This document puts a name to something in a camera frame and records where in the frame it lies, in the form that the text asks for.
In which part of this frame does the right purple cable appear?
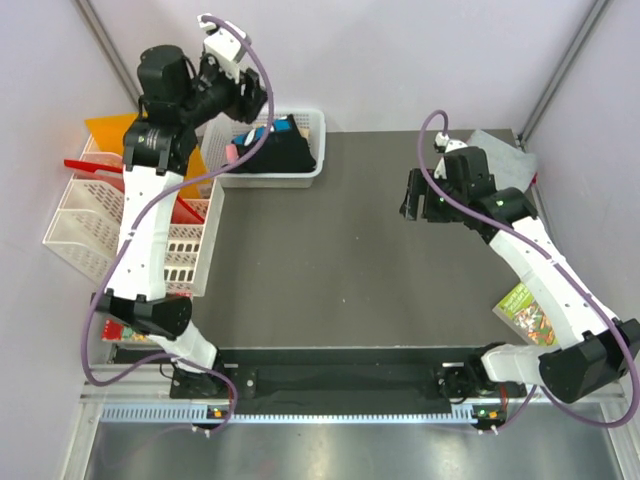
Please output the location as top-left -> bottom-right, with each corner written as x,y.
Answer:
417,109 -> 640,434

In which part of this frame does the red plastic folder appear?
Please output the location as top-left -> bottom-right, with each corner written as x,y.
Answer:
63,159 -> 205,225

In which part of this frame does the white slotted cable duct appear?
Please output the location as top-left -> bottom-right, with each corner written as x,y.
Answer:
99,403 -> 506,425

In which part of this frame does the folded grey t shirt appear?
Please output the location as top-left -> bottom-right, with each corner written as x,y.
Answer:
467,130 -> 538,193

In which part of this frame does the pink item in basket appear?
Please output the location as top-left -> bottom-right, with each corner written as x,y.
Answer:
225,143 -> 240,164

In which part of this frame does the green book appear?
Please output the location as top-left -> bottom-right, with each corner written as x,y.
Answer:
493,283 -> 557,347

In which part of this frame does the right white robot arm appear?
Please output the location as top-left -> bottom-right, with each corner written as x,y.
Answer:
399,142 -> 639,404

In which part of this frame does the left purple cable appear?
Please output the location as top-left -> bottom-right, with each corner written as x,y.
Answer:
80,14 -> 275,434

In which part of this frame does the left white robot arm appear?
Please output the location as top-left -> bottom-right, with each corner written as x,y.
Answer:
91,45 -> 267,397

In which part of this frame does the orange plastic folder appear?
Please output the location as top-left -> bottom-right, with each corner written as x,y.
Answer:
84,113 -> 209,192

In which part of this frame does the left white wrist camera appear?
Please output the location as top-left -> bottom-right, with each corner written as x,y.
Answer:
197,14 -> 251,84

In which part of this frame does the white file rack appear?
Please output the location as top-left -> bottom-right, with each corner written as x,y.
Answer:
41,134 -> 225,298

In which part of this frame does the white plastic basket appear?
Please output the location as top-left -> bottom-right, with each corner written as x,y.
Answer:
201,108 -> 326,188

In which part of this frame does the black t shirt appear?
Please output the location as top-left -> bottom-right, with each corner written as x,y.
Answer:
229,114 -> 316,174

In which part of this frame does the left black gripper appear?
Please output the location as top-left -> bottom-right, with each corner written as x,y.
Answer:
180,43 -> 271,127

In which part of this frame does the red comic book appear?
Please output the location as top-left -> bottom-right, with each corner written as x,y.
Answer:
101,317 -> 152,345

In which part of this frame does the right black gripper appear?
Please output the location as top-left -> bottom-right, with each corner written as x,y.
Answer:
399,169 -> 466,223

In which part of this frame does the purple cable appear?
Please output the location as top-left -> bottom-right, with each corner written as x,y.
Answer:
417,109 -> 640,434
80,14 -> 275,434

